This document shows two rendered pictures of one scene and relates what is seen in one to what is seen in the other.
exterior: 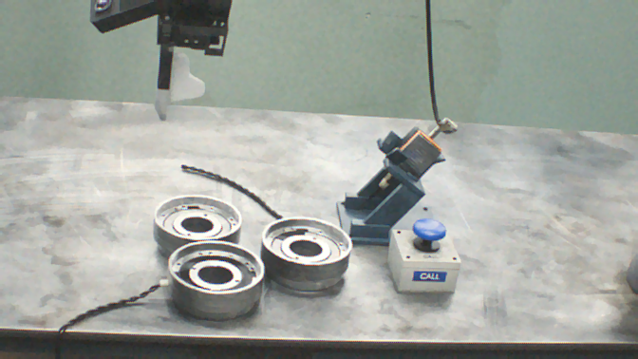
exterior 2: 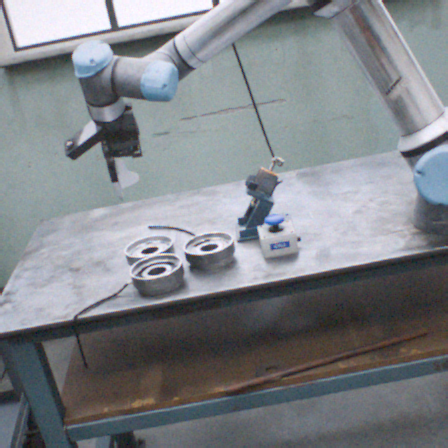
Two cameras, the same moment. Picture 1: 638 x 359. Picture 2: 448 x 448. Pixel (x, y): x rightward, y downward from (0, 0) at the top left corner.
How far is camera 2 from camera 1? 0.34 m
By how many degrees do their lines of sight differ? 11
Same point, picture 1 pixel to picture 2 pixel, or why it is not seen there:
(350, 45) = (281, 149)
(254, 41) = (222, 162)
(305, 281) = (208, 264)
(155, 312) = (126, 298)
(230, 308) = (164, 285)
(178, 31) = (112, 148)
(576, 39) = not seen: hidden behind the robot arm
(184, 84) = (126, 176)
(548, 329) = (355, 258)
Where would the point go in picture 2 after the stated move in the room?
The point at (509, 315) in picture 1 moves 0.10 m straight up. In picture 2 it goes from (331, 256) to (325, 209)
